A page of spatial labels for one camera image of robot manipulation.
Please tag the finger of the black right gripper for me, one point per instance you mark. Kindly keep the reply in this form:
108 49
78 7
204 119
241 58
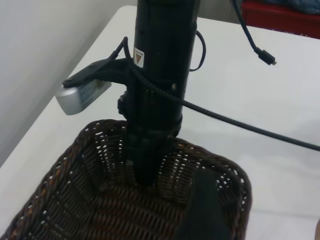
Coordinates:
146 162

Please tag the blue cloth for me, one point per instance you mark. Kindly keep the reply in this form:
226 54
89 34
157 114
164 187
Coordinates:
310 6

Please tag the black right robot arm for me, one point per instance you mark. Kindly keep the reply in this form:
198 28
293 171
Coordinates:
167 11

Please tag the red cabinet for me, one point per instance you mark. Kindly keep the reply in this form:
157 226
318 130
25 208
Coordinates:
275 17

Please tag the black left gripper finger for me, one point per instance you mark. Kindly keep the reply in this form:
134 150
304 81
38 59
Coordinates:
203 207

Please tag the dark brown wicker basket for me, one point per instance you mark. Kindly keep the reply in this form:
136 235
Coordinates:
100 205

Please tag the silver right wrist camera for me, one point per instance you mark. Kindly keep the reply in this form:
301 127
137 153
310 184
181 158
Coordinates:
72 98

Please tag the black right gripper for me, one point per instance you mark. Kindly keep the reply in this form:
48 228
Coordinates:
165 62

